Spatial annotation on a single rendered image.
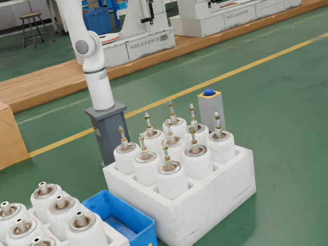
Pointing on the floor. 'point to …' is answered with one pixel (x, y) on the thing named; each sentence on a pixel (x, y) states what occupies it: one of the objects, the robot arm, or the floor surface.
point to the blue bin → (123, 218)
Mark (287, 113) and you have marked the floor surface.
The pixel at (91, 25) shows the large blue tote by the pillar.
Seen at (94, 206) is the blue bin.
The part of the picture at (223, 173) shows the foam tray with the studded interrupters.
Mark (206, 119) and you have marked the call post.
